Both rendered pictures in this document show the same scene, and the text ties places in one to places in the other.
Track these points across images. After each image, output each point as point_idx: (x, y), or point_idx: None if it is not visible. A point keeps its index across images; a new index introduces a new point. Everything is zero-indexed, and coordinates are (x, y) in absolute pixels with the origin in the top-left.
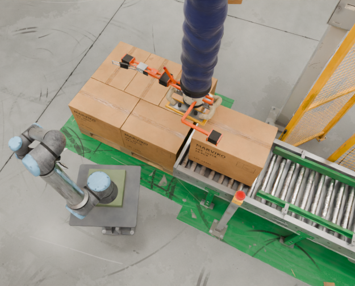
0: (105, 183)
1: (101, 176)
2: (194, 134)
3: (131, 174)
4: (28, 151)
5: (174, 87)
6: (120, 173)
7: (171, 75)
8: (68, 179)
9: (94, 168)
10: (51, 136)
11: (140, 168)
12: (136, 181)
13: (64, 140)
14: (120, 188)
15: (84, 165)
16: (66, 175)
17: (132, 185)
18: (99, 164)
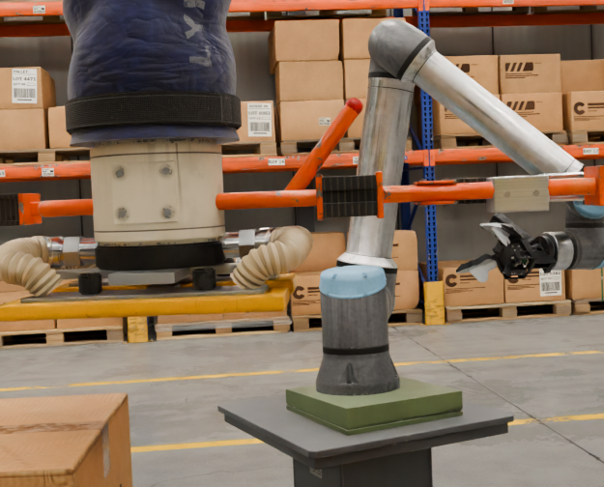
0: (327, 272)
1: (349, 272)
2: (116, 397)
3: (325, 437)
4: (568, 227)
5: (286, 226)
6: (354, 403)
7: (315, 149)
8: (363, 150)
9: (461, 419)
10: (400, 21)
11: (306, 448)
12: (294, 434)
13: (383, 42)
14: (320, 395)
15: (498, 415)
16: (367, 137)
17: (297, 429)
18: (455, 425)
